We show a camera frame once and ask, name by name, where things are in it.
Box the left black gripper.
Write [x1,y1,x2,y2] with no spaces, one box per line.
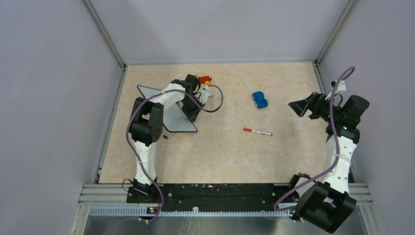
[181,95,205,122]

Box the red green toy train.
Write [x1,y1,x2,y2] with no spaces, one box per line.
[196,75,212,85]

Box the grey slotted cable duct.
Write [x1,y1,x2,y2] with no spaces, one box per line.
[89,206,292,217]

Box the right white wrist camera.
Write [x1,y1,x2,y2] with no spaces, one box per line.
[325,80,346,101]

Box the small whiteboard with stand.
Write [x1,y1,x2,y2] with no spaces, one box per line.
[137,85,198,140]

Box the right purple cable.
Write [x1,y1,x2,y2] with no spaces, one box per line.
[273,66,356,212]

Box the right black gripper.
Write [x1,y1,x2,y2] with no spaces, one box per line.
[288,92,342,122]

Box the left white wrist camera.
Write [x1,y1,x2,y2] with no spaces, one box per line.
[197,86,213,105]

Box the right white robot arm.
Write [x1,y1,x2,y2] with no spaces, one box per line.
[287,92,370,234]

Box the purple cable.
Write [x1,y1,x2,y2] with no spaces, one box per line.
[125,84,224,224]
[273,66,356,212]

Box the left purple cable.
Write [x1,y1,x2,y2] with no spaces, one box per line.
[125,84,224,224]

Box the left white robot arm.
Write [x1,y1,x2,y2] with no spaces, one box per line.
[127,74,211,202]

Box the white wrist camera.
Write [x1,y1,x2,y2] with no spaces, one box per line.
[197,86,213,105]
[325,80,346,101]

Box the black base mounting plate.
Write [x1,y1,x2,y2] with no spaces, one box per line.
[126,183,293,204]

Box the red capped whiteboard marker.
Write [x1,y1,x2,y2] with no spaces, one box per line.
[243,128,273,136]

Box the blue toy car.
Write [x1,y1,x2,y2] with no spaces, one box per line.
[252,91,268,109]

